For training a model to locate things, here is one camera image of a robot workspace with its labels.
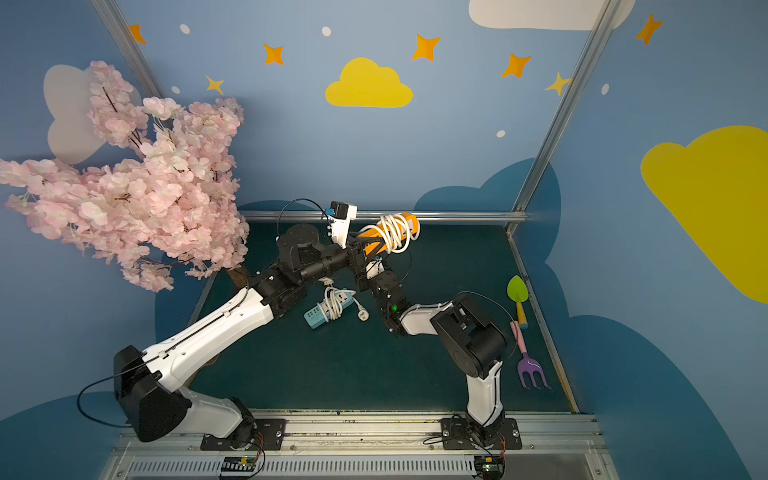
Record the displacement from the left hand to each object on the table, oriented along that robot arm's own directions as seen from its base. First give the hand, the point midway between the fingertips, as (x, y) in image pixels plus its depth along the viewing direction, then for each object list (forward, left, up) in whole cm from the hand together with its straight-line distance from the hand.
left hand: (380, 233), depth 66 cm
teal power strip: (-4, +20, -34) cm, 40 cm away
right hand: (+11, +5, -21) cm, 24 cm away
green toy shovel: (+10, -48, -39) cm, 63 cm away
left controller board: (-41, +34, -42) cm, 68 cm away
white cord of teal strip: (-2, +15, -33) cm, 36 cm away
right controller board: (-40, -29, -41) cm, 65 cm away
